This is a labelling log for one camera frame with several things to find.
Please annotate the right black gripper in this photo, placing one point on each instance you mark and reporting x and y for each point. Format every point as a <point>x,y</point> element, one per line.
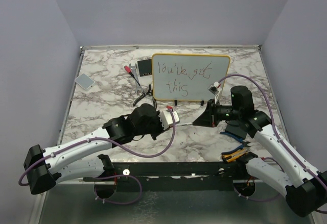
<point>209,118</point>

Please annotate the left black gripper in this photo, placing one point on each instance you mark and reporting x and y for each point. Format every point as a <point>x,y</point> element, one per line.
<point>161,130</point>

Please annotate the white marker pen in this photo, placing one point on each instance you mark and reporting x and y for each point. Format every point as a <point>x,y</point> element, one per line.
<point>185,124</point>

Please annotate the yellow framed whiteboard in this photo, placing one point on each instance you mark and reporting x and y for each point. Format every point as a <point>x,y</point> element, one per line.
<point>187,77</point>

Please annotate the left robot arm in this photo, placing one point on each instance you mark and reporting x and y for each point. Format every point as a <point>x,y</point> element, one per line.
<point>46,167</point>

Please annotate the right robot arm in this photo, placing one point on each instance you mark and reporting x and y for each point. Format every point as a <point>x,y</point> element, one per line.
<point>301,184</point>

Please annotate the black flat box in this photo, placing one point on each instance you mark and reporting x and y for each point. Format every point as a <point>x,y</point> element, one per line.
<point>238,129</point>

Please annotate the yellow black stripper tool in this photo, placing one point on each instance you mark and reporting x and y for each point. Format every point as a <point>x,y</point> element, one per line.
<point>233,156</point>

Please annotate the white square device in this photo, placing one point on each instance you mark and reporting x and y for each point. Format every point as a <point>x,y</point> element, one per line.
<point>84,81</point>

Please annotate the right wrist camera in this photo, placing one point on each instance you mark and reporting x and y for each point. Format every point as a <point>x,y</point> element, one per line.
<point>216,90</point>

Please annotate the black handled pliers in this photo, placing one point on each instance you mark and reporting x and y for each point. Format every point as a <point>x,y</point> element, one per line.
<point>148,92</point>

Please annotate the blue handled cutters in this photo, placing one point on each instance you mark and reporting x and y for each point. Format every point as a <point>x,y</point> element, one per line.
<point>238,139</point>

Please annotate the black base frame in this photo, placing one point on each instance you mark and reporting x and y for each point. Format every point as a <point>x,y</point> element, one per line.
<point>186,176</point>

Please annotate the black network switch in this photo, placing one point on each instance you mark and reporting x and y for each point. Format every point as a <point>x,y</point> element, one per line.
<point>145,67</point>

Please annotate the red handled screwdriver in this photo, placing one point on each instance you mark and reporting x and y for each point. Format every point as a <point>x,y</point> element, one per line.
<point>129,71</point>

